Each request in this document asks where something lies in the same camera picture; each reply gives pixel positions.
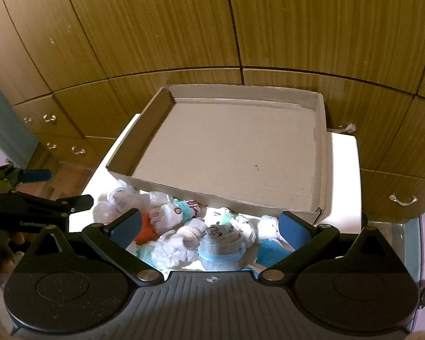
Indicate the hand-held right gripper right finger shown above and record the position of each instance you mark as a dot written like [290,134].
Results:
[294,228]

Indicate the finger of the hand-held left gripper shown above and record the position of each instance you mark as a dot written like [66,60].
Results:
[74,202]
[35,175]

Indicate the grey sock roll blue band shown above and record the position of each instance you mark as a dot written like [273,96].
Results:
[217,246]

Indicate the orange plastic bag bundle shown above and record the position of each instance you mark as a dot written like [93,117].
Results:
[147,230]

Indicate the glass table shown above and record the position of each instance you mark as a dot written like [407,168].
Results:
[407,241]

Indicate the white side table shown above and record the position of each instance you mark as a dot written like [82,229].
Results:
[340,184]

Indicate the grey door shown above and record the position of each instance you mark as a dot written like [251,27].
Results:
[3,127]

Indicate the cardboard box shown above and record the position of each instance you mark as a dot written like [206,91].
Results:
[226,148]

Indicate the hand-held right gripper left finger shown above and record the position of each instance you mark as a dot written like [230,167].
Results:
[127,226]

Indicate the pile of sock bundles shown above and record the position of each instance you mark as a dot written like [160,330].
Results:
[173,248]

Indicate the white purple teal sock bundle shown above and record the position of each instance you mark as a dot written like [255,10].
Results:
[187,207]

